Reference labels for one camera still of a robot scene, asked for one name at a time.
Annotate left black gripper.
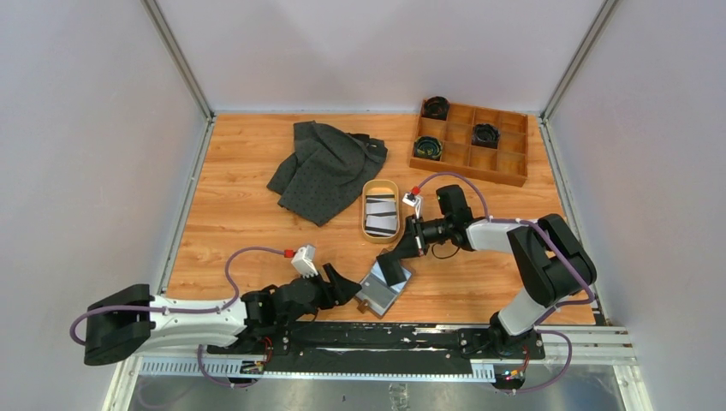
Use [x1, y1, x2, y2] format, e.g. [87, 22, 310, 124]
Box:
[301, 262, 361, 312]

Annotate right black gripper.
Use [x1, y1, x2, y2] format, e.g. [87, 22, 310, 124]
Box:
[390, 213, 454, 260]

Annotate black credit card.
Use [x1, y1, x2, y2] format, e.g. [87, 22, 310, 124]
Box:
[377, 253, 407, 287]

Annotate brown leather card holder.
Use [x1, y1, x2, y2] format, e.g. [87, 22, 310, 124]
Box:
[354, 261, 414, 319]

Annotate oval wooden card tray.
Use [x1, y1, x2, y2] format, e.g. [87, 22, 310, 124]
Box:
[360, 179, 402, 244]

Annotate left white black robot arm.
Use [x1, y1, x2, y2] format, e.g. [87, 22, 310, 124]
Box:
[69, 264, 362, 366]

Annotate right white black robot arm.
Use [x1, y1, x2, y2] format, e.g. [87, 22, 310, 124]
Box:
[377, 185, 597, 358]

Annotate white striped cards in tray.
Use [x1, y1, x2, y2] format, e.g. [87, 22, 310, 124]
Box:
[364, 194, 398, 237]

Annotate dark grey dotted cloth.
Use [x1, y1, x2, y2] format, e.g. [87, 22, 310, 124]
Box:
[267, 121, 388, 227]

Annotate dark green coiled belt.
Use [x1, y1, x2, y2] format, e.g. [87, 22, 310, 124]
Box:
[413, 135, 443, 161]

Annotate wooden compartment tray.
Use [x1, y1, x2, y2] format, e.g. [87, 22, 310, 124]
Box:
[408, 98, 529, 187]

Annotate black coiled belt middle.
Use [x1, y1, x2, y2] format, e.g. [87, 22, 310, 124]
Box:
[471, 123, 501, 149]

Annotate black coiled belt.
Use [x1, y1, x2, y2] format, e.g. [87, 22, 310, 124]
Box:
[471, 123, 501, 149]
[421, 96, 450, 121]

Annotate black coiled belt top left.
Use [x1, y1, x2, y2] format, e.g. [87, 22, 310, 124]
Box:
[421, 96, 450, 121]

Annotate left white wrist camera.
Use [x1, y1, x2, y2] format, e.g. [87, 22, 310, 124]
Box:
[291, 244, 318, 278]

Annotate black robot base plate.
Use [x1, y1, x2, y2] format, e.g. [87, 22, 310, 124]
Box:
[205, 322, 545, 375]

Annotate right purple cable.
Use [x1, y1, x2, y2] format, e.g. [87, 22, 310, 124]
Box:
[410, 172, 597, 395]

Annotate purple cable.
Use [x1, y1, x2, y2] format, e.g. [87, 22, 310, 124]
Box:
[410, 172, 597, 395]
[68, 246, 296, 390]

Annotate aluminium frame rail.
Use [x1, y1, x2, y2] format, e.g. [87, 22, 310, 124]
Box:
[120, 317, 638, 367]

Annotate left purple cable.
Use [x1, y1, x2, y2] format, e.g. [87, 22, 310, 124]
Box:
[68, 246, 296, 390]

